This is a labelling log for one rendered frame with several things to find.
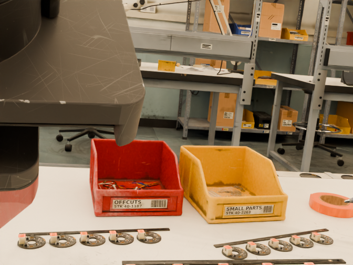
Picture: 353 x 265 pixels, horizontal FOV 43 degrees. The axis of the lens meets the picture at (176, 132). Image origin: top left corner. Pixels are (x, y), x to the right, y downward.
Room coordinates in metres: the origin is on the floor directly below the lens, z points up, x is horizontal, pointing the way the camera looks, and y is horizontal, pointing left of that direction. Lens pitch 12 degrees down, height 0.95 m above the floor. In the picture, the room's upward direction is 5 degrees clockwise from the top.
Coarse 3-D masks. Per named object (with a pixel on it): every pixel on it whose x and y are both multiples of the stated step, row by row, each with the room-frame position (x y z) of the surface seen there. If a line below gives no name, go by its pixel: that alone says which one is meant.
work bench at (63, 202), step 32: (64, 192) 0.52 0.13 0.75; (288, 192) 0.60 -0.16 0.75; (352, 192) 0.63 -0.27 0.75; (32, 224) 0.42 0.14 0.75; (64, 224) 0.43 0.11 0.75; (96, 224) 0.44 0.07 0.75; (128, 224) 0.45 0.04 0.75; (160, 224) 0.45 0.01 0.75; (192, 224) 0.46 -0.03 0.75; (224, 224) 0.47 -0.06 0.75; (256, 224) 0.48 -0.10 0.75; (288, 224) 0.49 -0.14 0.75; (320, 224) 0.50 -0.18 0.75; (352, 224) 0.50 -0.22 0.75; (0, 256) 0.35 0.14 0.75; (32, 256) 0.36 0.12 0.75; (64, 256) 0.37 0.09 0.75; (96, 256) 0.37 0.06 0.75; (128, 256) 0.38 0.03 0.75; (160, 256) 0.38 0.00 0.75; (192, 256) 0.39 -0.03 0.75; (224, 256) 0.39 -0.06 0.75; (256, 256) 0.40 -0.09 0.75; (288, 256) 0.41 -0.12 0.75; (320, 256) 0.41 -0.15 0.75; (352, 256) 0.42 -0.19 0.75
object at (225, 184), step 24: (192, 168) 0.53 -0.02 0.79; (216, 168) 0.59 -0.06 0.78; (240, 168) 0.60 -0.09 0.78; (264, 168) 0.55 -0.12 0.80; (192, 192) 0.52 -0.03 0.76; (216, 192) 0.56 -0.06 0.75; (240, 192) 0.57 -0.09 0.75; (264, 192) 0.54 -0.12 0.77; (216, 216) 0.47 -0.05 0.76; (240, 216) 0.48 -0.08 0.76; (264, 216) 0.49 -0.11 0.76
